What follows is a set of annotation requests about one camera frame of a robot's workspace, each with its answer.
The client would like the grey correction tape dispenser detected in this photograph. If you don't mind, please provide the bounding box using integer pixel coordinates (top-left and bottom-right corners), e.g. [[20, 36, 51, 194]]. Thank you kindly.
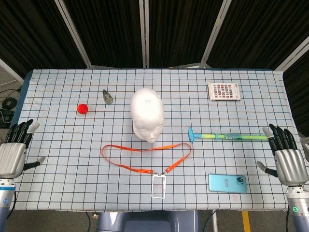
[[102, 89, 114, 105]]

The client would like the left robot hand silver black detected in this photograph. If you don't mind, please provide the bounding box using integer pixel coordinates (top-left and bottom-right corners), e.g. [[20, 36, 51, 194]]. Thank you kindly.
[[0, 119, 46, 179]]

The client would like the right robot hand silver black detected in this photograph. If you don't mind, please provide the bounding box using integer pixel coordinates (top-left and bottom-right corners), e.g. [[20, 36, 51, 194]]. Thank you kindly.
[[256, 123, 309, 187]]

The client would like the checked light blue tablecloth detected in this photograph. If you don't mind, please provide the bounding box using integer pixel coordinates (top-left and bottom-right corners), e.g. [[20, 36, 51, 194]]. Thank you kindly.
[[11, 69, 299, 211]]

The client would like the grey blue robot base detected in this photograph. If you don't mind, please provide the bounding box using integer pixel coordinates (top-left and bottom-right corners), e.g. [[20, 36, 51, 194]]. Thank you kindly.
[[96, 211, 201, 232]]

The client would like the black coiled cable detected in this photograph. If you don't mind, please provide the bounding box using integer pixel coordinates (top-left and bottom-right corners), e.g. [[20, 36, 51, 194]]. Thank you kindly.
[[1, 96, 17, 110]]

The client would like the light blue smartphone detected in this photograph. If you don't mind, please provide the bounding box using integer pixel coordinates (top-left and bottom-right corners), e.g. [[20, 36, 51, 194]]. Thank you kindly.
[[208, 174, 248, 194]]

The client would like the white box with coloured squares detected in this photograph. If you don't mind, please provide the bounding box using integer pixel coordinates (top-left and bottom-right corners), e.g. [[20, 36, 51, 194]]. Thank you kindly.
[[208, 82, 241, 102]]

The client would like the blue green toy water pump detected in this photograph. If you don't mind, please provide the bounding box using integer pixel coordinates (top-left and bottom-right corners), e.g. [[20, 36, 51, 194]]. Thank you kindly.
[[188, 127, 270, 144]]

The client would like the orange lanyard with badge holder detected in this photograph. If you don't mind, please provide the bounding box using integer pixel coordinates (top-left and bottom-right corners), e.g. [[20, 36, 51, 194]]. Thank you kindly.
[[101, 142, 193, 199]]

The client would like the black screen panel white frame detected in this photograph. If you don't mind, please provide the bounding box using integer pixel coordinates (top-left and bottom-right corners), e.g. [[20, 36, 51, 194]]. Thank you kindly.
[[274, 36, 309, 136], [0, 0, 91, 82], [139, 0, 232, 70], [201, 0, 309, 72], [54, 0, 148, 70]]

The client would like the white foam mannequin head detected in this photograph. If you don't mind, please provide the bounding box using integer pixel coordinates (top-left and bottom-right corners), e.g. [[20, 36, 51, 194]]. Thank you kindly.
[[130, 87, 165, 144]]

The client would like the black power adapter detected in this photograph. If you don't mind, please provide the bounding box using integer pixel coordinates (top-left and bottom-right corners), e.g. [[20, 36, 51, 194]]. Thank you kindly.
[[0, 108, 14, 129]]

